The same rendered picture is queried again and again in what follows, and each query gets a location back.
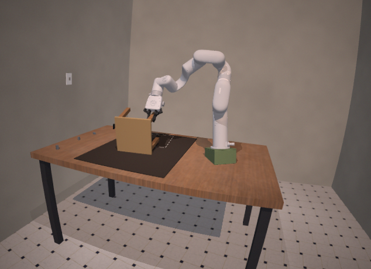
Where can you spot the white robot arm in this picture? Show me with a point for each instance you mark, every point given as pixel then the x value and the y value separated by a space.
pixel 221 91

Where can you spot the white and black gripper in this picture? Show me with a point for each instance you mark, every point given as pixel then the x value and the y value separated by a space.
pixel 154 103

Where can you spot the dark brown floor mat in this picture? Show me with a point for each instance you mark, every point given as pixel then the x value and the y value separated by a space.
pixel 164 157

